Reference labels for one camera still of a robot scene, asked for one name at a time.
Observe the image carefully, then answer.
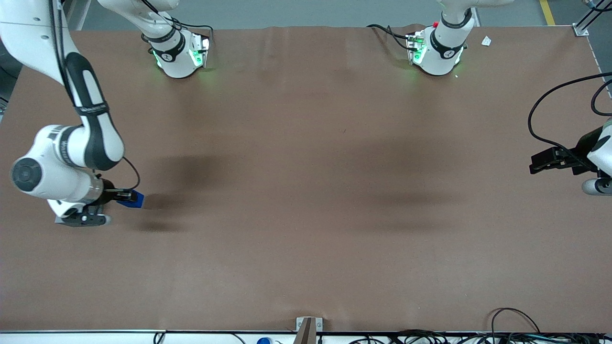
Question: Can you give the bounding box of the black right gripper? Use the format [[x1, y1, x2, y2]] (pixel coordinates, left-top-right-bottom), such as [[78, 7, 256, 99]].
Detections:
[[98, 179, 139, 206]]

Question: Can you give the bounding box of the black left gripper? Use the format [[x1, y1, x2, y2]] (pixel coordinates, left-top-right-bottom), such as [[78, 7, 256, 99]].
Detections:
[[529, 126, 608, 175]]

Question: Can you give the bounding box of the blue plastic part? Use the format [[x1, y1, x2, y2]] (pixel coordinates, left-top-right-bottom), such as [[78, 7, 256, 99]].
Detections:
[[117, 190, 145, 210]]

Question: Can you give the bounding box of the brown table cover sheet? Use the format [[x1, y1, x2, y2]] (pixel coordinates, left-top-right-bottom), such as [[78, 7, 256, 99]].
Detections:
[[0, 24, 612, 334]]

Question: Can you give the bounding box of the black left wrist camera cable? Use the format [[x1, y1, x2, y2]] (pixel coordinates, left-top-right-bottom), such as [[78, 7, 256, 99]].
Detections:
[[527, 72, 612, 161]]

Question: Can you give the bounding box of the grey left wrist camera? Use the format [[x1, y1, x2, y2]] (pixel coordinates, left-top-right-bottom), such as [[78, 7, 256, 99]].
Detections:
[[581, 177, 612, 196]]

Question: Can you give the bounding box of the aluminium frame profile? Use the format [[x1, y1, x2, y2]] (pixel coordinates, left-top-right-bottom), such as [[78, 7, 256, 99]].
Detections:
[[573, 0, 612, 37]]

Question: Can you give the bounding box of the black looped cable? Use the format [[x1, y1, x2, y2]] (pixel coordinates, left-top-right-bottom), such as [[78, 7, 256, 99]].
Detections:
[[491, 308, 541, 336]]

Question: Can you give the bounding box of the black right arm base cable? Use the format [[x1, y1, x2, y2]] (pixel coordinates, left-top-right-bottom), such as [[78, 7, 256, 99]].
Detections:
[[141, 0, 214, 48]]

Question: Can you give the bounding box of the black arm base cable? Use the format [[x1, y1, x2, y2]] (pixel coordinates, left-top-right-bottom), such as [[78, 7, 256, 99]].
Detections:
[[366, 23, 415, 52], [141, 0, 214, 48]]

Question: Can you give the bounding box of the black left arm base cable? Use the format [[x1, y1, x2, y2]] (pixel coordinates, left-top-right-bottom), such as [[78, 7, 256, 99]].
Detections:
[[366, 23, 415, 52]]

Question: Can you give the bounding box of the black tangled cable bundle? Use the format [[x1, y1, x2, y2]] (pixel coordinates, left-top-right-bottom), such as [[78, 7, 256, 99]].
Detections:
[[348, 329, 612, 344]]

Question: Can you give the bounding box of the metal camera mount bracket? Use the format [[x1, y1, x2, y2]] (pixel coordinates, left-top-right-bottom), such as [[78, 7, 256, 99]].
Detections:
[[294, 316, 324, 344]]

